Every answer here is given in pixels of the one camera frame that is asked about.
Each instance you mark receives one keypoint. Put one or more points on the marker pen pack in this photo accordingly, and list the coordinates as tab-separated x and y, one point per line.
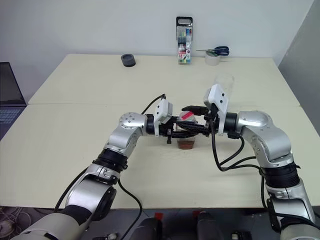
184	42

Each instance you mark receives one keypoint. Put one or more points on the white tape roll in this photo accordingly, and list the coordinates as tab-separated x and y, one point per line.
212	59

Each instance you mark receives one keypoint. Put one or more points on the clear plastic bottle red label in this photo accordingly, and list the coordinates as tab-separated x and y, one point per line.
187	117

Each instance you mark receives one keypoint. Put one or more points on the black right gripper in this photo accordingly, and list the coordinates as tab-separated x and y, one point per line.
208	117

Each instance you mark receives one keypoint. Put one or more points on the dark grey laptop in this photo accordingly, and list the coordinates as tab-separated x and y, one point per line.
10	95

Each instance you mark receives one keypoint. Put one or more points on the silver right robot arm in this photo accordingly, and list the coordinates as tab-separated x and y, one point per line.
265	140

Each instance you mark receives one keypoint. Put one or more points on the black round cap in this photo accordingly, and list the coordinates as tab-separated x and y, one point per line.
128	60

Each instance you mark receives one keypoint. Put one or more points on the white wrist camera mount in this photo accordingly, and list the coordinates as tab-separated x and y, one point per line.
163	110
218	97

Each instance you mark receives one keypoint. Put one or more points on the clear wine glass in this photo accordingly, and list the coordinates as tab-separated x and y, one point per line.
226	81

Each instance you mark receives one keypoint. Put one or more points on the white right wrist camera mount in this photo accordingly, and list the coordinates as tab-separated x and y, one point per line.
218	97

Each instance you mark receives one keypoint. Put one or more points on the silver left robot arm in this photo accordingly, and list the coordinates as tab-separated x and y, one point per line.
125	135

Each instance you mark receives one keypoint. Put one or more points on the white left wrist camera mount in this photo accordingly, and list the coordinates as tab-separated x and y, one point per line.
163	110

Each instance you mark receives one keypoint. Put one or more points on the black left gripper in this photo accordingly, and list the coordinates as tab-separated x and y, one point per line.
167	130

